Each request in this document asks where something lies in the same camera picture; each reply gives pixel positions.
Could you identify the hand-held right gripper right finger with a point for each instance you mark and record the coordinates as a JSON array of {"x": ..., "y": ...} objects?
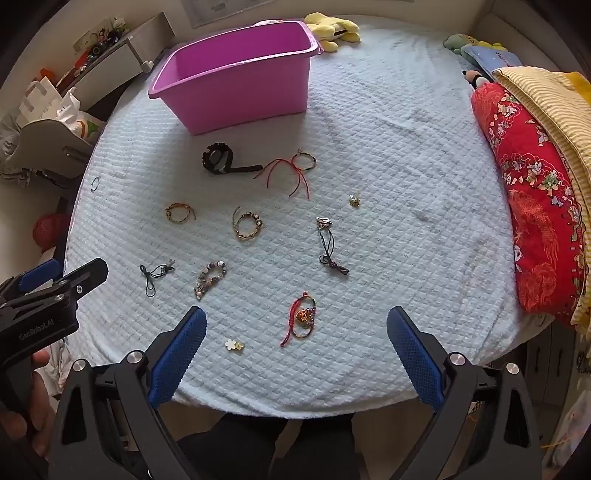
[{"x": 415, "y": 355}]

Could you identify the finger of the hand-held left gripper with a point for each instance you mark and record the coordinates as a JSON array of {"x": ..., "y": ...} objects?
[
  {"x": 87, "y": 274},
  {"x": 39, "y": 272}
]

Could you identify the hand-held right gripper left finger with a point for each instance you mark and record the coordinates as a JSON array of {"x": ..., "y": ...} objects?
[{"x": 180, "y": 355}]

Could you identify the white flower charm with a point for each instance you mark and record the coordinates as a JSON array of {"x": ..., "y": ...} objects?
[{"x": 230, "y": 344}]

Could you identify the small gold charm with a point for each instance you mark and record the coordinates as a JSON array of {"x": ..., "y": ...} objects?
[{"x": 354, "y": 200}]

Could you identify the black wrist watch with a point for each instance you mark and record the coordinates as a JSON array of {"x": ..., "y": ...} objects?
[{"x": 217, "y": 159}]

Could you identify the pink plastic bin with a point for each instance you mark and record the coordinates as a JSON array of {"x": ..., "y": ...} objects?
[{"x": 240, "y": 92}]

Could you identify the person's left hand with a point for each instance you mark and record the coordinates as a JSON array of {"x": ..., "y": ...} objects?
[{"x": 27, "y": 397}]

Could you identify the red mesh basket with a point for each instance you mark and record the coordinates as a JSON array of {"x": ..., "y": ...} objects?
[{"x": 48, "y": 228}]

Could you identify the grey cloth bag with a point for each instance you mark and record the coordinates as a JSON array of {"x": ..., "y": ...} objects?
[{"x": 11, "y": 134}]

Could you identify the white printed plastic bag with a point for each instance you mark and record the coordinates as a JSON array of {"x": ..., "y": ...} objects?
[{"x": 69, "y": 115}]

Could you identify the white paper bag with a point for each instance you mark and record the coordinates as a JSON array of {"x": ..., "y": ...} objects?
[{"x": 39, "y": 99}]

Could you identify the orange bottle pack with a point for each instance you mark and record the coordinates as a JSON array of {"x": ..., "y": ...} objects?
[{"x": 47, "y": 76}]

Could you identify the red printed quilt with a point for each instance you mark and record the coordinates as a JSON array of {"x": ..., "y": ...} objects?
[{"x": 531, "y": 184}]

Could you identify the grey cabinet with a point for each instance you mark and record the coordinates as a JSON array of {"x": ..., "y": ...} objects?
[{"x": 115, "y": 60}]

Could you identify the panda plush toy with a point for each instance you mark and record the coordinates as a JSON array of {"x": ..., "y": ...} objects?
[{"x": 475, "y": 78}]

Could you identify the yellow striped blanket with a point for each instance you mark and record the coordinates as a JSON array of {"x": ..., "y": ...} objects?
[{"x": 545, "y": 97}]

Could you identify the blue printed pillow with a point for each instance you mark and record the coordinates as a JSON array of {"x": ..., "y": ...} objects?
[{"x": 494, "y": 57}]

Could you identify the beige padded bed frame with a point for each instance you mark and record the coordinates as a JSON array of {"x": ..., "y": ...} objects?
[{"x": 531, "y": 41}]

